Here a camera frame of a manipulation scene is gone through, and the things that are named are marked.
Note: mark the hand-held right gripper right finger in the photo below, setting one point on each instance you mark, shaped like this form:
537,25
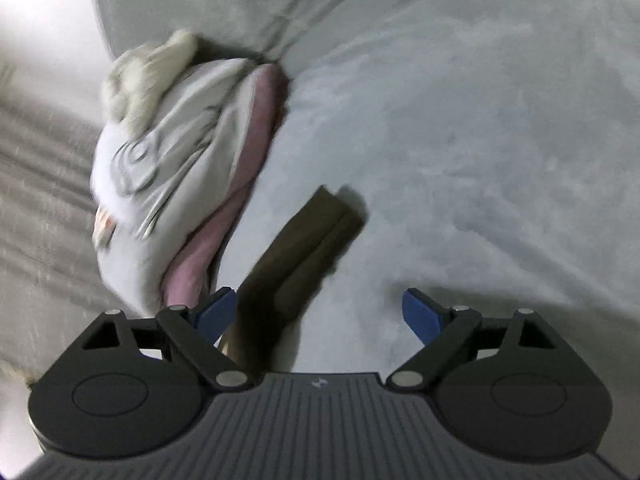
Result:
419,312

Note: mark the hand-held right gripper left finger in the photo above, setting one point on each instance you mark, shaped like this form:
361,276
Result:
220,309

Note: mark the dark brown garment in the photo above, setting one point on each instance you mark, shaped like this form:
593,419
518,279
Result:
292,265

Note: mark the pink garment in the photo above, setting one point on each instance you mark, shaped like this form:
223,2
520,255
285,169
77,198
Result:
227,195

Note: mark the white printed garment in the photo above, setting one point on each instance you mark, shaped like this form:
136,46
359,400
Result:
165,180

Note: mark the grey blanket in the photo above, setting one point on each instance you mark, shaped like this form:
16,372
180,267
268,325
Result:
425,150

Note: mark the cream fluffy garment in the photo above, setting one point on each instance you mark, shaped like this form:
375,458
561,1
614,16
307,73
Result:
145,80

